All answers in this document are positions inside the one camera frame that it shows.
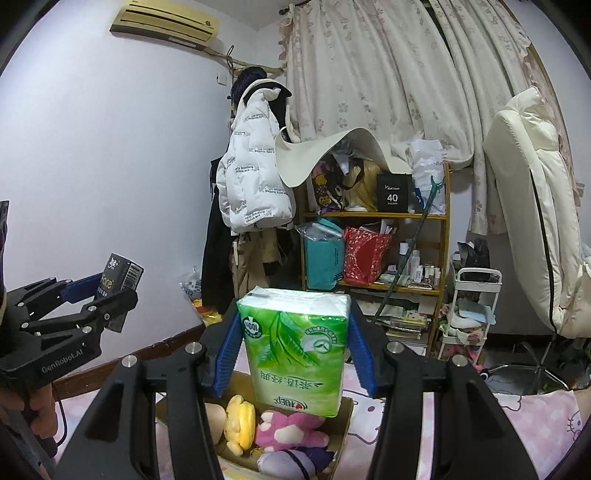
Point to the air conditioner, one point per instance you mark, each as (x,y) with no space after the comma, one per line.
(167,21)

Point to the white purple round plush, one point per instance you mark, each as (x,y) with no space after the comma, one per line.
(295,464)

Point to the pink plush toy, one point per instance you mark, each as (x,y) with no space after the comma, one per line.
(279,431)

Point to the black Face tissue pack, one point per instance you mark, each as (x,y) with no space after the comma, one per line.
(116,292)

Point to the green tissue pack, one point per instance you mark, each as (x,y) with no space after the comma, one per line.
(296,343)

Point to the teal bag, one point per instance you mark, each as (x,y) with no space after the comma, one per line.
(324,254)

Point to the cardboard box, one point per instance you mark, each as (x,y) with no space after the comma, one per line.
(244,467)

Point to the white rolling cart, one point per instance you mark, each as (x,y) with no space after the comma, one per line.
(470,313)

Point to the cream mat on shelf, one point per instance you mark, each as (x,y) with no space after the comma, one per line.
(296,160)

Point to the floral curtain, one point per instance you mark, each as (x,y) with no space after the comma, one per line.
(404,69)

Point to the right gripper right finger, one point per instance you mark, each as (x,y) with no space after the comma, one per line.
(473,437)

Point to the person's left hand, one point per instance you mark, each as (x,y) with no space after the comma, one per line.
(42,403)

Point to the wooden shelf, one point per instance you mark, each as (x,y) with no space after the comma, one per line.
(413,312)

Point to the black box with 40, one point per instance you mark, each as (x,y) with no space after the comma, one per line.
(393,192)

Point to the pink swirl roll plush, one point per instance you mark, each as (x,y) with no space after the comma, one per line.
(216,418)

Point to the green pole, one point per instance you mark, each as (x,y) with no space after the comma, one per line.
(436,187)

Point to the pink Hello Kitty bedsheet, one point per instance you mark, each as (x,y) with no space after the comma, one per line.
(116,437)

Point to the black hanging coat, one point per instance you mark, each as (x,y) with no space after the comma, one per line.
(216,277)

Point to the cream reclining chair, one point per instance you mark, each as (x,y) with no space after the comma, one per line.
(540,214)

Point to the red patterned bag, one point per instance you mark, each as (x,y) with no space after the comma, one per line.
(365,255)

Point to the beige hanging coat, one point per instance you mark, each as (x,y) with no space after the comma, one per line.
(251,251)

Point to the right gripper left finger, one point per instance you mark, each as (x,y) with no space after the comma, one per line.
(116,439)

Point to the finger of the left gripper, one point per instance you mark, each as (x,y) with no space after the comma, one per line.
(58,329)
(74,288)

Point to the yellow plush toy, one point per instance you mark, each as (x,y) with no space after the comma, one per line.
(240,425)

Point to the white puffer jacket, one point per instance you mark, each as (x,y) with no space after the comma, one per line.
(251,194)

